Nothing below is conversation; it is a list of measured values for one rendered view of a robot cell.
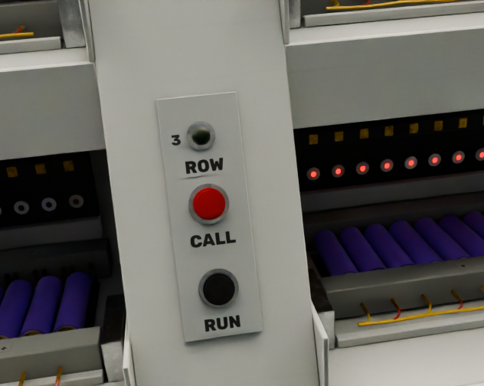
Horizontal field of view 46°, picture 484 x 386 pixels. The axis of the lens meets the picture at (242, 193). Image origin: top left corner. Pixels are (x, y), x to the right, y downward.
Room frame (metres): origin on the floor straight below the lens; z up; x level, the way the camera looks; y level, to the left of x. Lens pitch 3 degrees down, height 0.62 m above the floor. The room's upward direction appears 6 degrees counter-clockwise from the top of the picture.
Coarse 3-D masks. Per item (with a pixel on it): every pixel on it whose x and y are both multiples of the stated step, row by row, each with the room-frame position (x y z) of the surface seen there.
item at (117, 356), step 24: (96, 216) 0.45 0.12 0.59; (0, 240) 0.44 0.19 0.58; (24, 240) 0.44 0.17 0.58; (48, 240) 0.44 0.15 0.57; (120, 288) 0.42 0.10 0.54; (96, 312) 0.39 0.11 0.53; (120, 312) 0.34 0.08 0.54; (120, 336) 0.32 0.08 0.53; (120, 360) 0.32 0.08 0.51; (96, 384) 0.33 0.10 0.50; (120, 384) 0.32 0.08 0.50
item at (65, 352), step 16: (32, 336) 0.33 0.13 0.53; (48, 336) 0.33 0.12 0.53; (64, 336) 0.33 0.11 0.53; (80, 336) 0.33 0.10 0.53; (96, 336) 0.33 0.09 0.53; (0, 352) 0.32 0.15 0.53; (16, 352) 0.32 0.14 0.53; (32, 352) 0.32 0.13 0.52; (48, 352) 0.32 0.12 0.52; (64, 352) 0.32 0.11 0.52; (80, 352) 0.32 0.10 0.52; (96, 352) 0.33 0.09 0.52; (0, 368) 0.32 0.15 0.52; (16, 368) 0.32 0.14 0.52; (32, 368) 0.32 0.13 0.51; (48, 368) 0.32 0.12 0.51; (64, 368) 0.33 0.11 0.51; (80, 368) 0.33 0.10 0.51; (96, 368) 0.33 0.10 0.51
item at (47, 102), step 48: (0, 0) 0.42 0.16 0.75; (48, 0) 0.35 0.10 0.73; (0, 48) 0.32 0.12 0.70; (48, 48) 0.33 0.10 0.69; (0, 96) 0.28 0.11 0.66; (48, 96) 0.28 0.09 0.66; (96, 96) 0.29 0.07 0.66; (0, 144) 0.29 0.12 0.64; (48, 144) 0.29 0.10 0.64; (96, 144) 0.30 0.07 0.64
